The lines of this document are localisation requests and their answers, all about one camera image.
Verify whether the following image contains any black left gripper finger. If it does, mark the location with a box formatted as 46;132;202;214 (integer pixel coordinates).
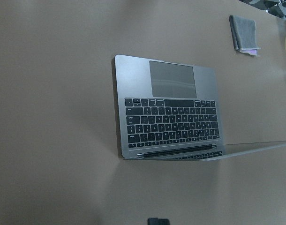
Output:
147;217;169;225

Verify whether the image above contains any grey laptop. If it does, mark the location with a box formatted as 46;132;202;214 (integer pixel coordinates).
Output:
114;55;286;161

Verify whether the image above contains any grey felt pouch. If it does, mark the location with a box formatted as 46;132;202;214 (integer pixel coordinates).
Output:
229;15;260;56

